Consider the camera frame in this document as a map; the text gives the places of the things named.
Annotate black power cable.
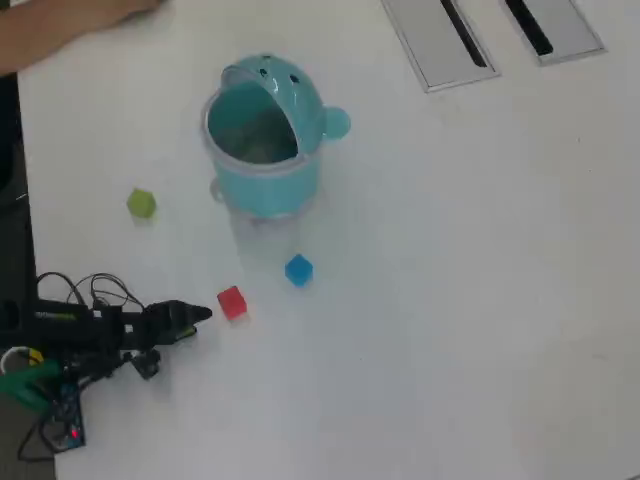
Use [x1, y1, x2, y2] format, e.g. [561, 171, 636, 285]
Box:
[17, 414, 56, 464]

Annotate thin black cable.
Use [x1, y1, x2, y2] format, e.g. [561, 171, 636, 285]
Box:
[88, 272, 147, 312]
[35, 271, 84, 306]

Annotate teal whale-shaped bin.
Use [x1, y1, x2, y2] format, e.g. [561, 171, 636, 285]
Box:
[198, 51, 352, 227]

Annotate blue cube block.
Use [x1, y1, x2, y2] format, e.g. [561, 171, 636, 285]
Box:
[284, 253, 315, 290]

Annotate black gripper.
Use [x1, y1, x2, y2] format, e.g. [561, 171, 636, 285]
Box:
[99, 299, 214, 352]

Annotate white tape roll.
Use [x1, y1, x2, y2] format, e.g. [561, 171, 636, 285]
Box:
[0, 345, 45, 376]

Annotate bare human hand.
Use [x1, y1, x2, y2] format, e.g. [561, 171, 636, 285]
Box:
[117, 0, 169, 19]

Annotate grey metal cable hatch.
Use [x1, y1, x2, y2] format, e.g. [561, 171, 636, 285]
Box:
[492, 0, 609, 68]
[381, 0, 501, 95]

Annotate blue circuit board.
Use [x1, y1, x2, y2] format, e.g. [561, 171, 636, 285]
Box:
[42, 382, 87, 454]

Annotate red cube block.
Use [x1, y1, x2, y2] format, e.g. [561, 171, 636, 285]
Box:
[216, 285, 249, 321]

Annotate bare human forearm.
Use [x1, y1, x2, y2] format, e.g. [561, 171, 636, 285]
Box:
[0, 0, 126, 76]

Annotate green cube block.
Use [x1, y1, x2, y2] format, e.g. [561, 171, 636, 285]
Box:
[126, 187, 158, 220]

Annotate black furniture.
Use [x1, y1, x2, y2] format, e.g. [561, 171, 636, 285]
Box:
[0, 72, 39, 301]

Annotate green table clamp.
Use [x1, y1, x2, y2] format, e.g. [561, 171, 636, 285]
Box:
[0, 360, 64, 412]

